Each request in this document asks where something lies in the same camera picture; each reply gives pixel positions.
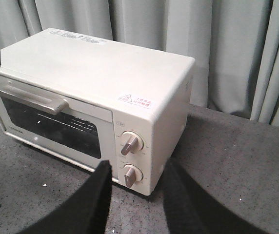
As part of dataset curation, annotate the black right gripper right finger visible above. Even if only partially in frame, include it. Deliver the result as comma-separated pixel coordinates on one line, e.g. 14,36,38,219
163,161,251,234

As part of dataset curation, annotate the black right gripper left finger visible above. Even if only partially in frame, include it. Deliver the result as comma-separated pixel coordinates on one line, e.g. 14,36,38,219
31,160,112,234

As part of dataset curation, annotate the toaster oven glass door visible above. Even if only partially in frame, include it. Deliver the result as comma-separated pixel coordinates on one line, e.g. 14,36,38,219
0,78,114,174

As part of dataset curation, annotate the lower oven control knob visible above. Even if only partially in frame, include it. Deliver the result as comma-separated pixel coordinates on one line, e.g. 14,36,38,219
123,164,143,188

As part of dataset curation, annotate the oven control knob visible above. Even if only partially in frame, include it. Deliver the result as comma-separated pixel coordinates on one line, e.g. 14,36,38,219
121,131,144,156
123,164,143,188

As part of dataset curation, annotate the upper oven control knob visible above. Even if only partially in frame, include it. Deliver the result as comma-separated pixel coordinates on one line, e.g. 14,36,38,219
121,131,144,156

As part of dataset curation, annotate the white Toshiba toaster oven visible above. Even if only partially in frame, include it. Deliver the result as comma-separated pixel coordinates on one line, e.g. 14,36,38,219
0,28,195,195

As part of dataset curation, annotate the grey-white curtain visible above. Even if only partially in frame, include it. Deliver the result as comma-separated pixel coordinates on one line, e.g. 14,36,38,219
0,0,279,127

